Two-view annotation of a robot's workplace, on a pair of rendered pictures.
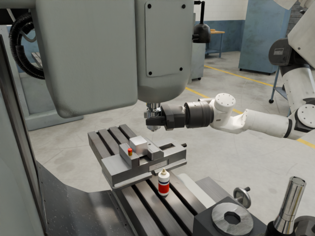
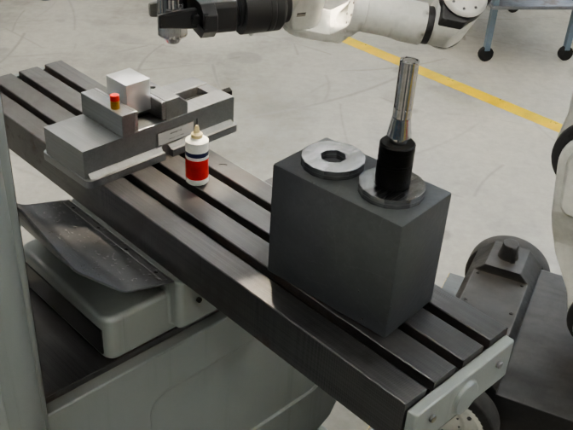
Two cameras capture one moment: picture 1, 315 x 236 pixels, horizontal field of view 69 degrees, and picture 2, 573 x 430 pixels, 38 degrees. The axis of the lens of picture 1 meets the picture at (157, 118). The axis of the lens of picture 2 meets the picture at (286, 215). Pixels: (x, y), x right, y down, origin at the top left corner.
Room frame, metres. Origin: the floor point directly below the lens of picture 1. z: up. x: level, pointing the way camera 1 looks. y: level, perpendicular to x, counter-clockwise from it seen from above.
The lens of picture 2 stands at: (-0.58, 0.18, 1.70)
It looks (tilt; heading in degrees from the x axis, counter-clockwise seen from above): 33 degrees down; 343
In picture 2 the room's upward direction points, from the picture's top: 4 degrees clockwise
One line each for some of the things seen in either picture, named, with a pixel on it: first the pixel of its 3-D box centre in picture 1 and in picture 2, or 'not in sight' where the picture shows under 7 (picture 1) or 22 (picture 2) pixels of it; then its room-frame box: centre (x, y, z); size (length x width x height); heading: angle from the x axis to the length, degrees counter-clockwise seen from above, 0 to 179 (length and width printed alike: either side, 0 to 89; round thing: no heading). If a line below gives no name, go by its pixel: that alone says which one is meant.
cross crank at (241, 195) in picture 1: (236, 200); not in sight; (0.93, -0.42, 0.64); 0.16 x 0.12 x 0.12; 119
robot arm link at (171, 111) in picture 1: (181, 116); (227, 9); (0.70, -0.08, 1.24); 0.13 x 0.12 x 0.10; 9
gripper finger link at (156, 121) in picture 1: (155, 121); (179, 20); (0.65, 0.01, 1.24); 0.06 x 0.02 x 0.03; 99
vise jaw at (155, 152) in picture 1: (150, 148); (153, 95); (0.83, 0.03, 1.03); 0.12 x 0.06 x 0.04; 31
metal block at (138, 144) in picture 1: (138, 146); (128, 91); (0.80, 0.08, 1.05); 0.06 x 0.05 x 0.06; 31
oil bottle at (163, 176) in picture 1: (163, 180); (197, 153); (0.67, -0.02, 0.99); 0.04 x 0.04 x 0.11
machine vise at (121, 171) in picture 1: (145, 156); (143, 117); (0.82, 0.05, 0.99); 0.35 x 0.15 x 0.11; 121
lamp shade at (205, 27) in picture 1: (200, 33); not in sight; (0.87, -0.15, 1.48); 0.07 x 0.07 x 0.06
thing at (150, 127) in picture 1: (153, 119); (172, 17); (0.68, 0.01, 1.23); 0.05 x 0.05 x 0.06
